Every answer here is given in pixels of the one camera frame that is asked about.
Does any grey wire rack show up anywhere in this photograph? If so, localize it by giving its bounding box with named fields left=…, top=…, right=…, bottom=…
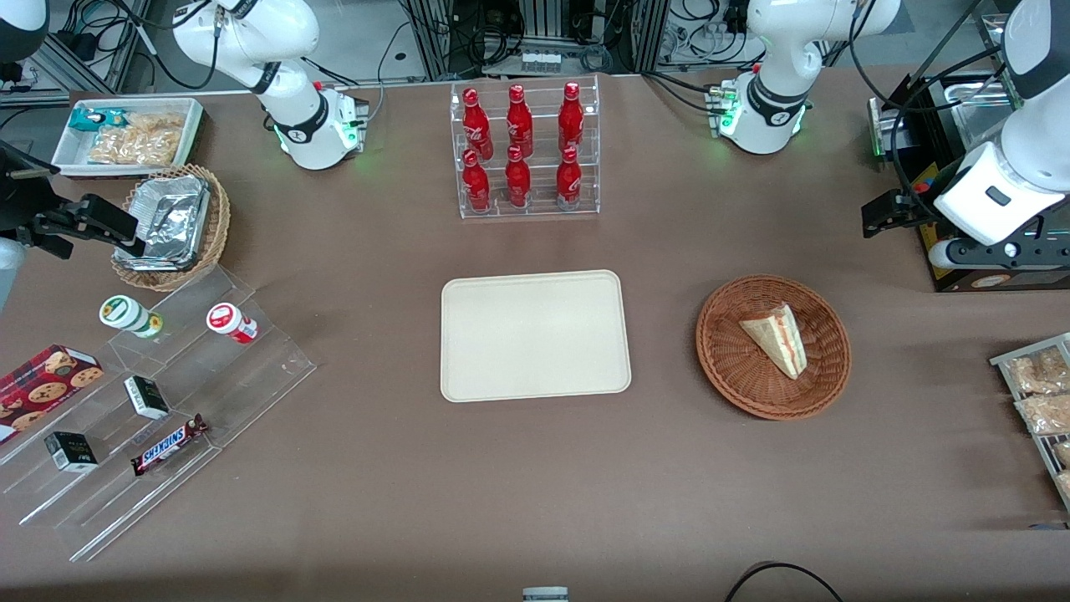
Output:
left=990, top=332, right=1070, bottom=513

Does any black table cable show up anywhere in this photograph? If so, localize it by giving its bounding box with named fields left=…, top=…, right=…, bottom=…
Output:
left=722, top=561, right=846, bottom=602

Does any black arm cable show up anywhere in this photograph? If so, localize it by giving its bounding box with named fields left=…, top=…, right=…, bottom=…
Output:
left=848, top=0, right=1017, bottom=214
left=132, top=0, right=277, bottom=93

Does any round brown wicker basket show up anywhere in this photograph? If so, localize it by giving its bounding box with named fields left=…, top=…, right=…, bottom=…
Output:
left=695, top=274, right=853, bottom=421

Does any aluminium foil container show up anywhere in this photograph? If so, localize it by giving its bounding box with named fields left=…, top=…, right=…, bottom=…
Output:
left=113, top=174, right=211, bottom=272

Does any small black carton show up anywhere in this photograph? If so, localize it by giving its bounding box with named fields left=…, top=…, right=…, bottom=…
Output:
left=123, top=375, right=171, bottom=421
left=43, top=431, right=100, bottom=475

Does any clear acrylic bottle rack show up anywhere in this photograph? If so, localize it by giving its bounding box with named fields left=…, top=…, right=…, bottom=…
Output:
left=450, top=74, right=601, bottom=220

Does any red cola bottle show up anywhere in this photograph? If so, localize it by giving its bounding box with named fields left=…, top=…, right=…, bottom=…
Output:
left=505, top=145, right=532, bottom=209
left=558, top=82, right=585, bottom=154
left=555, top=146, right=583, bottom=211
left=462, top=88, right=495, bottom=161
left=506, top=84, right=535, bottom=159
left=462, top=150, right=492, bottom=213

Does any steel warmer pan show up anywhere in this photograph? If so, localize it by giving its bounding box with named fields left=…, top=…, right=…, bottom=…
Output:
left=924, top=75, right=1017, bottom=151

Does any Snickers chocolate bar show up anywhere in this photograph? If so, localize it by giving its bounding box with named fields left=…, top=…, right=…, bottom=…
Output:
left=130, top=413, right=209, bottom=478

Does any red cookie box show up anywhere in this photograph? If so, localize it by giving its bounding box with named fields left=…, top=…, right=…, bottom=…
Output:
left=0, top=344, right=106, bottom=445

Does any light tan wicker basket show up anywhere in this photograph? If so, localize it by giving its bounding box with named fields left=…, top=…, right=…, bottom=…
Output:
left=110, top=163, right=232, bottom=293

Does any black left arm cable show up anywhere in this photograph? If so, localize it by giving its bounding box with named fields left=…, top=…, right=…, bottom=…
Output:
left=848, top=0, right=1017, bottom=214

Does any green lid white jar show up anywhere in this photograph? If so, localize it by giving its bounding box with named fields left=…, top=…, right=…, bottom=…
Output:
left=99, top=294, right=165, bottom=340

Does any clear acrylic stepped display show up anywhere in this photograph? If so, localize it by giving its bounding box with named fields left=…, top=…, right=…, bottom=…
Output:
left=0, top=265, right=318, bottom=564

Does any red lid white jar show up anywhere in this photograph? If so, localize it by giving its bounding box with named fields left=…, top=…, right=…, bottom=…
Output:
left=206, top=302, right=259, bottom=346

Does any black food warmer appliance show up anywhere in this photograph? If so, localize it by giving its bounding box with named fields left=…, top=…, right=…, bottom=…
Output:
left=868, top=71, right=1070, bottom=294

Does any white rectangular plastic bin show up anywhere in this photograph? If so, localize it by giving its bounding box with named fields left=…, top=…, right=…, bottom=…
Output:
left=51, top=97, right=206, bottom=179

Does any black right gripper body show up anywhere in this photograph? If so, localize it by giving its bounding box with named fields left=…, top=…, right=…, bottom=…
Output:
left=0, top=140, right=61, bottom=245

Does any triangular sandwich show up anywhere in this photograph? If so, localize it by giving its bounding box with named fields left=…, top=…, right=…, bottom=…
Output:
left=739, top=303, right=809, bottom=381

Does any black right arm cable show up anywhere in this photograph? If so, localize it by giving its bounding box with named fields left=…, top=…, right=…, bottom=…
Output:
left=132, top=0, right=277, bottom=93

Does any beige plastic serving tray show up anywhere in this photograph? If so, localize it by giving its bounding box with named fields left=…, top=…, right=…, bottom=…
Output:
left=441, top=269, right=633, bottom=404

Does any teal snack packet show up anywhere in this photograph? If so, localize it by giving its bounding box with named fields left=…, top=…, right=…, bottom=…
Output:
left=69, top=106, right=128, bottom=134

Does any clear bag of fried snacks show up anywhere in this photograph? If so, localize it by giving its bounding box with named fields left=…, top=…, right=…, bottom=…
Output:
left=125, top=112, right=186, bottom=140
left=87, top=125, right=178, bottom=167

